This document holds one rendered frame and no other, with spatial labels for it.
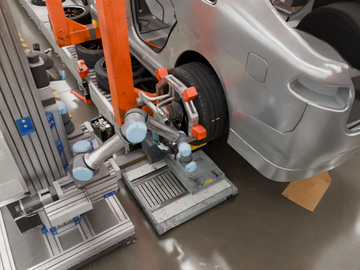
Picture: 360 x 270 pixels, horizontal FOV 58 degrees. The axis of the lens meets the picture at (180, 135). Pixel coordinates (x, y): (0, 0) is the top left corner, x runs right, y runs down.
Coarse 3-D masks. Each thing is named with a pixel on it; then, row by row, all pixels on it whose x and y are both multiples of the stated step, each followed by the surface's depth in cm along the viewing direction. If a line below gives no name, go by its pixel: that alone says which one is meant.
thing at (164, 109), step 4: (168, 104) 257; (180, 104) 258; (160, 108) 253; (164, 108) 252; (180, 108) 256; (164, 112) 250; (168, 112) 251; (180, 112) 256; (156, 116) 253; (168, 116) 251
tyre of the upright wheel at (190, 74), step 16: (192, 64) 253; (192, 80) 237; (208, 80) 241; (208, 96) 237; (224, 96) 242; (208, 112) 237; (224, 112) 245; (176, 128) 286; (208, 128) 243; (224, 128) 254; (192, 144) 269
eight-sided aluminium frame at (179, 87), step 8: (160, 80) 259; (168, 80) 246; (176, 80) 245; (160, 88) 270; (176, 88) 240; (184, 88) 237; (184, 104) 237; (192, 104) 237; (192, 112) 239; (192, 120) 237; (192, 136) 247
